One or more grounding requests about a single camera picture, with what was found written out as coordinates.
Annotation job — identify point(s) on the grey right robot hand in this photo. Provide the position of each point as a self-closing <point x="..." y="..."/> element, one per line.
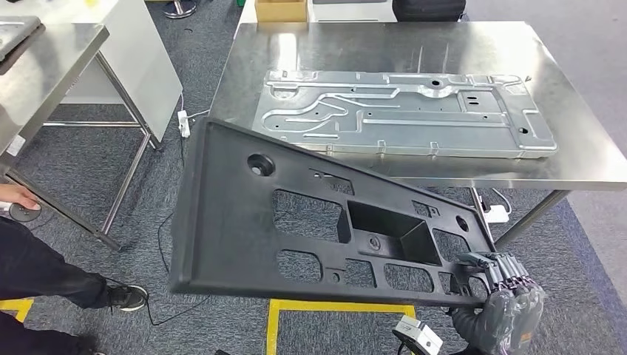
<point x="517" y="313"/>

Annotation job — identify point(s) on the person's hand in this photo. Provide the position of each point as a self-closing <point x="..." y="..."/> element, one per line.
<point x="19" y="196"/>

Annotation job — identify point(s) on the black plastic panel part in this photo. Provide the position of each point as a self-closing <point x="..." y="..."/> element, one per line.
<point x="220" y="230"/>

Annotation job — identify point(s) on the stainless steel workbench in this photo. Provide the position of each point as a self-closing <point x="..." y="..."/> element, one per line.
<point x="367" y="49"/>

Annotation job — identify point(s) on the round black floor disc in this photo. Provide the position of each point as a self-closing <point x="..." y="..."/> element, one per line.
<point x="23" y="214"/>

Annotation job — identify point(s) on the person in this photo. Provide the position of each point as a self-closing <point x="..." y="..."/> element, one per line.
<point x="39" y="274"/>

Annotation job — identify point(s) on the wide white power strip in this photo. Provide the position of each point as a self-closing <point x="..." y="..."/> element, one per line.
<point x="498" y="214"/>

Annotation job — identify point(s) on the small stainless steel table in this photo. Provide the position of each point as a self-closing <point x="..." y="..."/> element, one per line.
<point x="63" y="63"/>

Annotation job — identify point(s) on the yellow floor tape rectangle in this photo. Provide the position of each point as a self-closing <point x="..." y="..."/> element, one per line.
<point x="343" y="307"/>

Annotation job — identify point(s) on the white cabinet panel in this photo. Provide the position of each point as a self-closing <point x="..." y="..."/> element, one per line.
<point x="142" y="68"/>

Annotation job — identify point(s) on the long white power strip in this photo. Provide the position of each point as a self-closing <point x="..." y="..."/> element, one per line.
<point x="184" y="124"/>

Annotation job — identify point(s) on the stamped silver metal plate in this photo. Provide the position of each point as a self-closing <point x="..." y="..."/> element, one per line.
<point x="416" y="132"/>

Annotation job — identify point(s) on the chrome chair base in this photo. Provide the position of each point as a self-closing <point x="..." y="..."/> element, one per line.
<point x="180" y="9"/>

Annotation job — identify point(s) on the black bag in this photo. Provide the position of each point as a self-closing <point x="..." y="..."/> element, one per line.
<point x="428" y="9"/>

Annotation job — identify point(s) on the brown cardboard box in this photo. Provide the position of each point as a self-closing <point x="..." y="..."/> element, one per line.
<point x="280" y="10"/>

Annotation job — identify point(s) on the white box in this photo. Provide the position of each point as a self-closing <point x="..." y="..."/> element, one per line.
<point x="350" y="12"/>

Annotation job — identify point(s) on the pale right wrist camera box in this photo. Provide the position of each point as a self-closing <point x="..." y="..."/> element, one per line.
<point x="416" y="333"/>

